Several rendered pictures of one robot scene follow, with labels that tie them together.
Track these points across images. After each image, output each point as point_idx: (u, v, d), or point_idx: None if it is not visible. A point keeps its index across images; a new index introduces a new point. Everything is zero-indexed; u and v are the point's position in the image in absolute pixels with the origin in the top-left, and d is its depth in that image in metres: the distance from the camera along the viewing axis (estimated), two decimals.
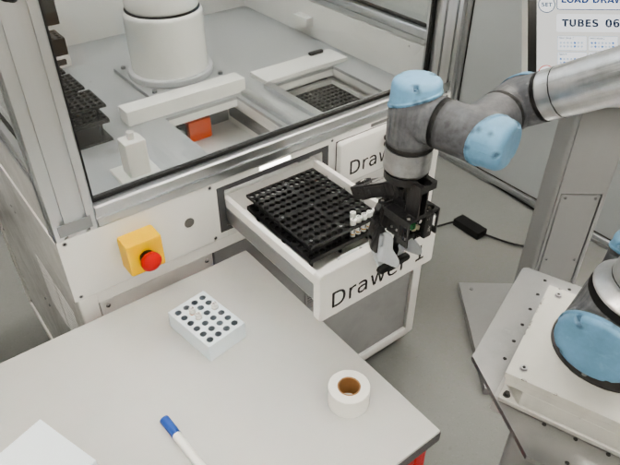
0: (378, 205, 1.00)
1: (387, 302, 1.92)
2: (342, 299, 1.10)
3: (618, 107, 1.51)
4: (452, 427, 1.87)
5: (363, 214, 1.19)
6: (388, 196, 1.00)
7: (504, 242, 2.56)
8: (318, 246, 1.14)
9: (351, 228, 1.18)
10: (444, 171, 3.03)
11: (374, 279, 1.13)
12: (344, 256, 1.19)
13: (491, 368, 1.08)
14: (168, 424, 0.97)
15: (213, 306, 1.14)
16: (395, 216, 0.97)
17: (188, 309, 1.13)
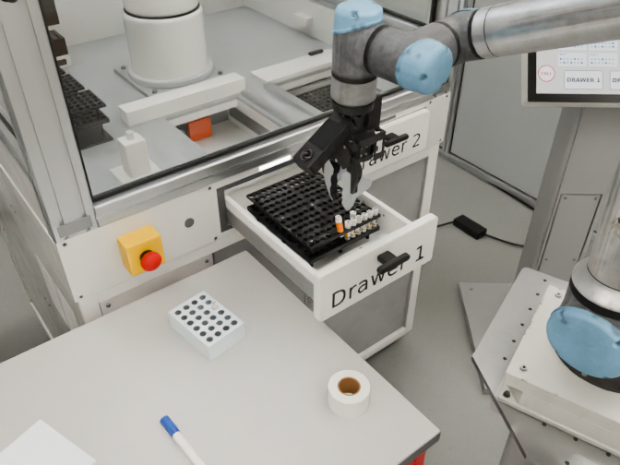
0: (352, 147, 1.02)
1: (387, 302, 1.92)
2: (342, 299, 1.10)
3: (618, 107, 1.51)
4: (452, 427, 1.87)
5: (363, 214, 1.19)
6: (348, 136, 1.03)
7: (504, 242, 2.56)
8: (318, 246, 1.14)
9: (351, 228, 1.18)
10: (444, 171, 3.03)
11: (374, 279, 1.13)
12: (344, 256, 1.19)
13: (491, 368, 1.08)
14: (168, 424, 0.97)
15: (213, 306, 1.14)
16: (372, 138, 1.04)
17: (339, 219, 1.15)
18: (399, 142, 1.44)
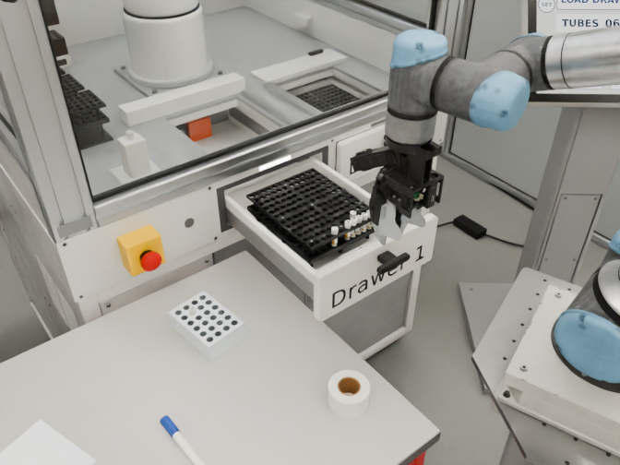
0: (380, 174, 0.97)
1: (387, 302, 1.92)
2: (342, 299, 1.10)
3: (618, 107, 1.51)
4: (452, 427, 1.87)
5: (363, 214, 1.19)
6: (390, 165, 0.97)
7: (504, 242, 2.56)
8: (318, 246, 1.14)
9: (351, 228, 1.18)
10: (444, 171, 3.03)
11: (374, 279, 1.13)
12: (344, 256, 1.19)
13: (491, 368, 1.08)
14: (168, 424, 0.97)
15: (338, 230, 1.16)
16: (398, 184, 0.94)
17: (188, 309, 1.13)
18: None
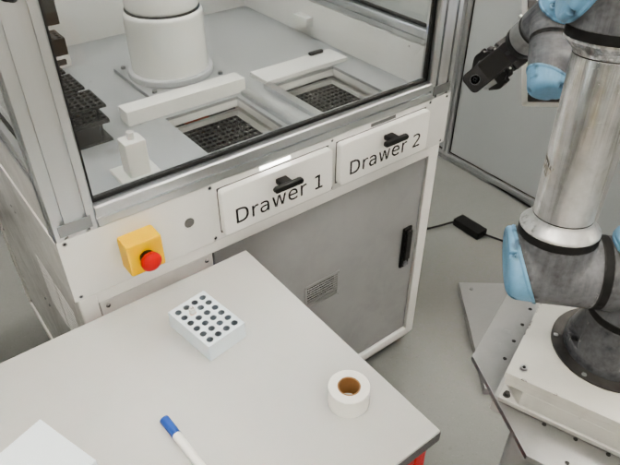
0: (510, 72, 1.28)
1: (387, 302, 1.92)
2: (246, 216, 1.30)
3: None
4: (452, 427, 1.87)
5: None
6: None
7: None
8: None
9: None
10: (444, 171, 3.03)
11: (275, 201, 1.33)
12: None
13: (491, 368, 1.08)
14: (168, 424, 0.97)
15: None
16: (525, 62, 1.29)
17: (188, 309, 1.13)
18: (399, 142, 1.44)
